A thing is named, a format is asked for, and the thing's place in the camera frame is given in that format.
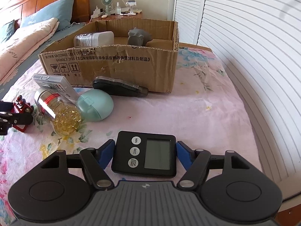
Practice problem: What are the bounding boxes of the black digital timer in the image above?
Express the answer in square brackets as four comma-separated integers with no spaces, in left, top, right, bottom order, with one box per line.
[111,131,176,178]

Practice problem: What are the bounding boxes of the fish oil capsule bottle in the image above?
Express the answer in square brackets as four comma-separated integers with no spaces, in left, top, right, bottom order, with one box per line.
[34,87,82,137]

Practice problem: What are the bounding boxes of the mint green oval case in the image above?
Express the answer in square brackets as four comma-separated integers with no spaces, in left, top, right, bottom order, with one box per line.
[76,89,114,122]

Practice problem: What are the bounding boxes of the black correction tape dispenser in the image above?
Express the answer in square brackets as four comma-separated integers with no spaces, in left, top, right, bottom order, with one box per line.
[92,76,148,97]

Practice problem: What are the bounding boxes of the white plastic bottle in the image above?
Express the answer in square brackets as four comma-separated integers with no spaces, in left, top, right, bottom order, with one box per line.
[74,31,114,47]

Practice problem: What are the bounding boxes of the grey rubber animal toy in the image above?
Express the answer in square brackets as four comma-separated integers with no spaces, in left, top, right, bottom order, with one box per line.
[128,27,153,47]

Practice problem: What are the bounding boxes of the blue bed sheet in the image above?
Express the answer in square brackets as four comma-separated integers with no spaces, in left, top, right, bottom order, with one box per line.
[1,22,86,99]

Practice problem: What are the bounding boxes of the pink floral table cloth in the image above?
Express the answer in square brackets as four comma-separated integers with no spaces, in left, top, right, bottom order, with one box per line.
[1,47,261,225]

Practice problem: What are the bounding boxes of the white playing card box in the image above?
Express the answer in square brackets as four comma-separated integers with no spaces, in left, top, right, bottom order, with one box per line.
[32,73,79,101]

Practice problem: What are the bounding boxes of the pink folded quilt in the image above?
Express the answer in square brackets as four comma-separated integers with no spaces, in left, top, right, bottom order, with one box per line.
[1,18,59,80]

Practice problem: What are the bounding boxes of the small blue pillow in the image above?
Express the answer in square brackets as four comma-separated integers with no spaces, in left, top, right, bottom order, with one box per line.
[0,20,15,43]

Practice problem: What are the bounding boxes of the brown cardboard box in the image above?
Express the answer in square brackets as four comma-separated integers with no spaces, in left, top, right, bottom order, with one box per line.
[39,18,179,93]

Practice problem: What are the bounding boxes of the large blue pillow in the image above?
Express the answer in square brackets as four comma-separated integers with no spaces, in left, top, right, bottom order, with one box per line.
[20,0,74,31]

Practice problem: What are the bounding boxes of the white louvered closet doors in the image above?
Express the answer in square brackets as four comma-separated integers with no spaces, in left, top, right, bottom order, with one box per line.
[173,0,300,199]

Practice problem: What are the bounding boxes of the wooden nightstand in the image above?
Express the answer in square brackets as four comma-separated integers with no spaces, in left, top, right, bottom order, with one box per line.
[90,13,143,22]

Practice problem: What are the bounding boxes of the clear spray bottle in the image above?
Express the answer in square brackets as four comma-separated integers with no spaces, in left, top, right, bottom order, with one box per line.
[115,2,121,15]

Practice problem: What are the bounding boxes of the small green desk fan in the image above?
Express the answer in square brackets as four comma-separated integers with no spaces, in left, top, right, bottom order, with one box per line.
[102,0,113,15]

